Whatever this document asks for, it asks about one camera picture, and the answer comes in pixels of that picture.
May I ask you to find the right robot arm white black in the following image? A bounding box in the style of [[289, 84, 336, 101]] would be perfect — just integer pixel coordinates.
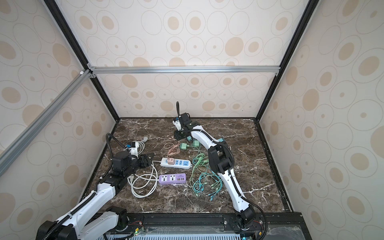
[[173, 102, 268, 240]]

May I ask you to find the white power cord coil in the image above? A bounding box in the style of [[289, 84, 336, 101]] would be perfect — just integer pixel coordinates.
[[127, 137, 163, 199]]

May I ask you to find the pink charger cable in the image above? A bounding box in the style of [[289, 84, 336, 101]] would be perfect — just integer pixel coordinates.
[[163, 140, 181, 159]]

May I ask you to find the silver aluminium rail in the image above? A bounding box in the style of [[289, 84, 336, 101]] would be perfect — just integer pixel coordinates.
[[1, 70, 91, 175], [91, 66, 280, 74]]

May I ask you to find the white blue power strip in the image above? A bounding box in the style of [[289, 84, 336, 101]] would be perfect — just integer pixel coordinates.
[[160, 158, 192, 170]]

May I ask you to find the green charger plug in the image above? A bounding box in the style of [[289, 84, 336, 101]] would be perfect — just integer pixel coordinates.
[[193, 140, 200, 148], [180, 143, 189, 150]]

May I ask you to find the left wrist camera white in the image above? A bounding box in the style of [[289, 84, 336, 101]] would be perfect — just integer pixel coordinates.
[[126, 142, 140, 157]]

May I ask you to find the green teal cable bundle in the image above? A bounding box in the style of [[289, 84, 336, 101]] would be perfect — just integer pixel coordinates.
[[189, 146, 224, 202]]

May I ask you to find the green charger plug left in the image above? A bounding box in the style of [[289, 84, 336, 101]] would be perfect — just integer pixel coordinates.
[[180, 143, 189, 150]]

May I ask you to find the silver aluminium rail back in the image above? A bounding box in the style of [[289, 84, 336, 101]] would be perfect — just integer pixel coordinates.
[[91, 66, 280, 74]]

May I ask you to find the silver aluminium rail left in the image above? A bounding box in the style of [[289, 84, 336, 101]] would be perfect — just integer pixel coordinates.
[[1, 70, 91, 175]]

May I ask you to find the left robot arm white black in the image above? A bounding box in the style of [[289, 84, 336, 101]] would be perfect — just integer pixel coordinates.
[[36, 133, 155, 240]]

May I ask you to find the green charger plug middle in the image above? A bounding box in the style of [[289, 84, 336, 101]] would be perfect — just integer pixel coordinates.
[[193, 140, 200, 148]]

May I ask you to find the purple power strip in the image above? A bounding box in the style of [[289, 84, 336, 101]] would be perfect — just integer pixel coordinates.
[[159, 173, 187, 185]]

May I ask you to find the pink charger plug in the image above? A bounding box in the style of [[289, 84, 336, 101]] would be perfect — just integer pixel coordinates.
[[167, 158, 175, 165]]

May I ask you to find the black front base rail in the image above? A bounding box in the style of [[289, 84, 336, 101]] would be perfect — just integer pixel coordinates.
[[59, 212, 313, 240]]

